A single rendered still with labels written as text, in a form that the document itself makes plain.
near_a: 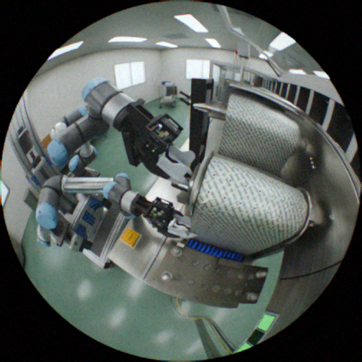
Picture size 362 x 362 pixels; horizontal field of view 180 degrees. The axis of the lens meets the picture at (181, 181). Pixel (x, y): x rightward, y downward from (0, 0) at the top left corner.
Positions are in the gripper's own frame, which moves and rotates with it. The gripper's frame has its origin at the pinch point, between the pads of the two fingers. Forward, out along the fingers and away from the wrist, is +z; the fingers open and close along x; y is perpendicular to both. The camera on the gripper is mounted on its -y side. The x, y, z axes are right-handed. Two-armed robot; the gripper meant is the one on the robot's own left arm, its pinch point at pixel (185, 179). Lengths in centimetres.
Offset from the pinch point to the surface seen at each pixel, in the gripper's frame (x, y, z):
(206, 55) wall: 550, 3, -173
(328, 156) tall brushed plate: 9.3, 36.8, 17.7
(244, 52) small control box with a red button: 50, 37, -19
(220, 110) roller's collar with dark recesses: 20.9, 10.4, -5.1
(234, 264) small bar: -12.5, 0.5, 29.8
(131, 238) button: -17.3, -35.0, 6.1
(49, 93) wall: 53, -158, -323
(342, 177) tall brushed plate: 0.4, 37.6, 16.9
